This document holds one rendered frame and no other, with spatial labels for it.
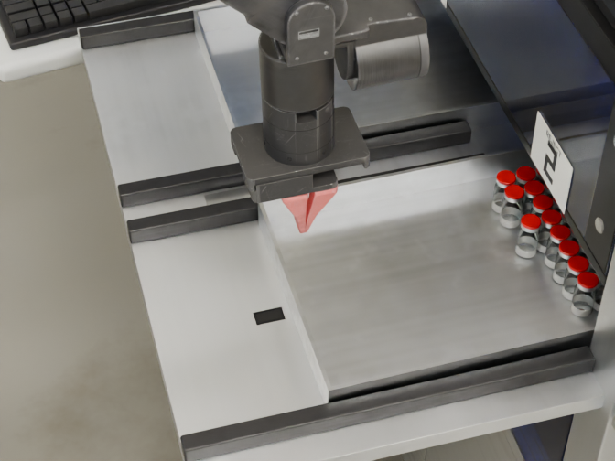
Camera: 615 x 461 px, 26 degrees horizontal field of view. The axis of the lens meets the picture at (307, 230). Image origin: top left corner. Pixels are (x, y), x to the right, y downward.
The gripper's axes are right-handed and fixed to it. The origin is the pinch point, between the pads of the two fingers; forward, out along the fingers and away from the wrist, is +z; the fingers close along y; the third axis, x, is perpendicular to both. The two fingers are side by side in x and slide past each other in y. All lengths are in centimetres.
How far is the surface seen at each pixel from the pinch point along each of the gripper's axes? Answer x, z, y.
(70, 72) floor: 162, 107, -12
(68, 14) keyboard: 69, 25, -14
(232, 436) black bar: -7.5, 18.0, -8.9
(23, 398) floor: 74, 107, -33
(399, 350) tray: -0.6, 20.1, 9.3
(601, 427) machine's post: -11.6, 24.8, 26.4
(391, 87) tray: 37.6, 20.2, 20.8
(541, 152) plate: 9.2, 7.1, 26.6
